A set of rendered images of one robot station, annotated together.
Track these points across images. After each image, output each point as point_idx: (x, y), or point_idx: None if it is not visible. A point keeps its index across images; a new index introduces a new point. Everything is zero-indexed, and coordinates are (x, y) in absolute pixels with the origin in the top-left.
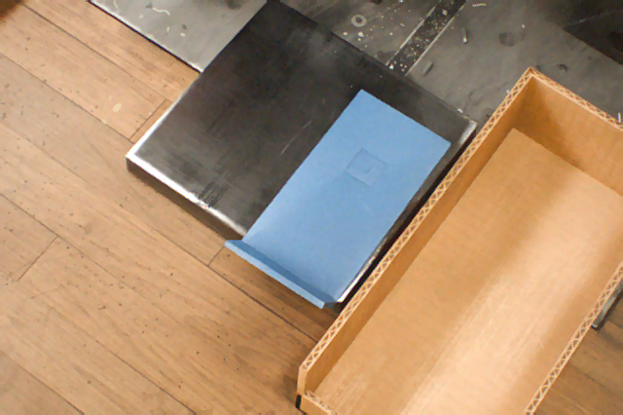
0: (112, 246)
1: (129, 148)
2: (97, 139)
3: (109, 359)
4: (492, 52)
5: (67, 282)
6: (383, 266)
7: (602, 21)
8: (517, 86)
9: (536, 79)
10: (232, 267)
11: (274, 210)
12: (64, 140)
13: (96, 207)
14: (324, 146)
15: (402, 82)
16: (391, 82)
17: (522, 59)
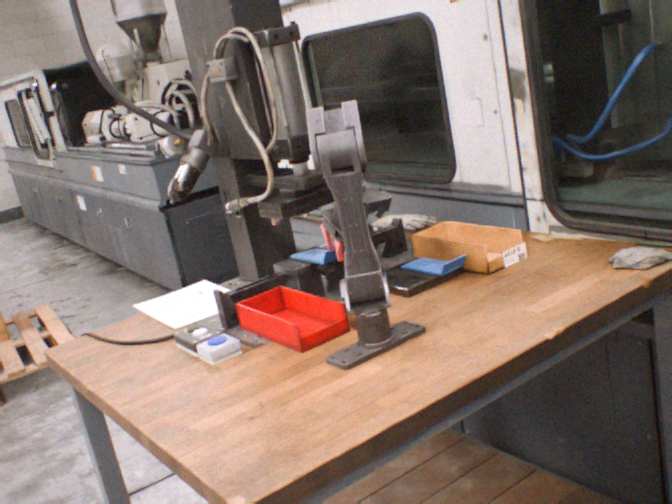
0: (433, 297)
1: (401, 298)
2: (396, 302)
3: (468, 294)
4: (392, 264)
5: (442, 301)
6: (460, 241)
7: (394, 244)
8: (415, 235)
9: (414, 234)
10: (445, 284)
11: (433, 271)
12: (394, 306)
13: (419, 300)
14: (416, 268)
15: (400, 264)
16: (399, 265)
17: (396, 261)
